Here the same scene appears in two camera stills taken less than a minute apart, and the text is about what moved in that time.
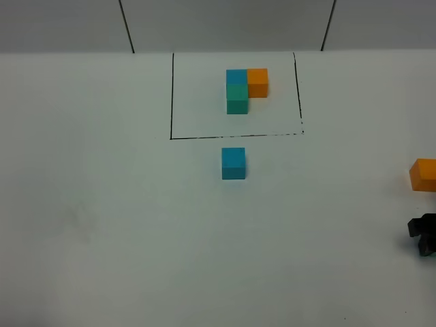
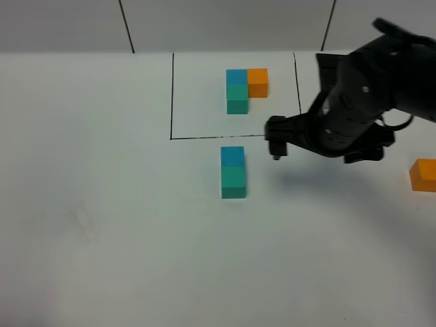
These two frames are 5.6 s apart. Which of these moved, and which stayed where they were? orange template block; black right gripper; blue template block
Moved: black right gripper
Stayed: blue template block; orange template block
